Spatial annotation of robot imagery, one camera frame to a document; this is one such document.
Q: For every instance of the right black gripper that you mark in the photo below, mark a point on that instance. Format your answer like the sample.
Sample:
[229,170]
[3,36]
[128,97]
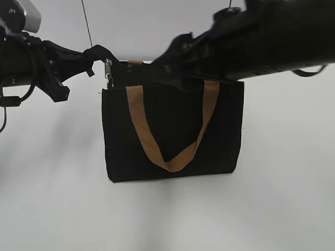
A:
[267,37]

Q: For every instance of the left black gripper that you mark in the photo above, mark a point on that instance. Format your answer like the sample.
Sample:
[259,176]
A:
[22,54]

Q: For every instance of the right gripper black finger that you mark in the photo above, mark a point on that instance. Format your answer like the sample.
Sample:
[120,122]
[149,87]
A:
[179,66]

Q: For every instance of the black canvas tote bag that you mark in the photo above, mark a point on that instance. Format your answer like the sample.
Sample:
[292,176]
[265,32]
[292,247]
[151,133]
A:
[158,125]

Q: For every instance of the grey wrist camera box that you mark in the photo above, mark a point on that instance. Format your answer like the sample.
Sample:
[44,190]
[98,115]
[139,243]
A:
[32,16]

